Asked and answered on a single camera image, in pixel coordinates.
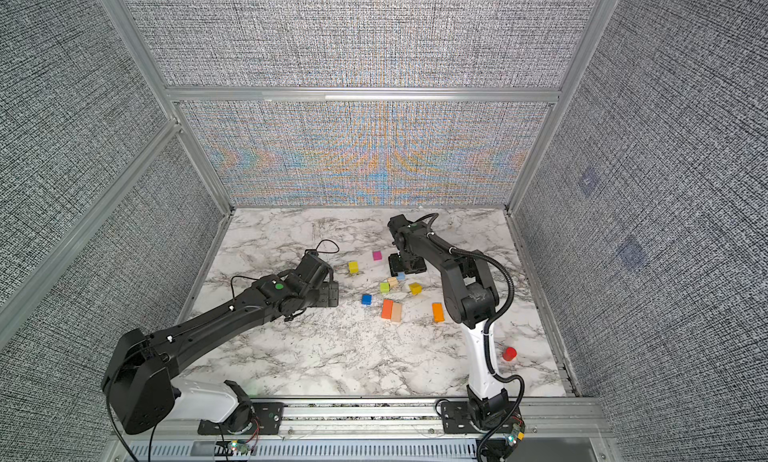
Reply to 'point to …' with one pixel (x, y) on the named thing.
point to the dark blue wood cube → (366, 299)
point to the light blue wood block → (401, 276)
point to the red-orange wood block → (387, 309)
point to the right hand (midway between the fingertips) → (406, 270)
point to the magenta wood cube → (377, 255)
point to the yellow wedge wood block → (415, 288)
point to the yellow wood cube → (353, 266)
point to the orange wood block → (437, 310)
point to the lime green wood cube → (384, 287)
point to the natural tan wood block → (397, 312)
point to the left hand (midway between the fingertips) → (324, 292)
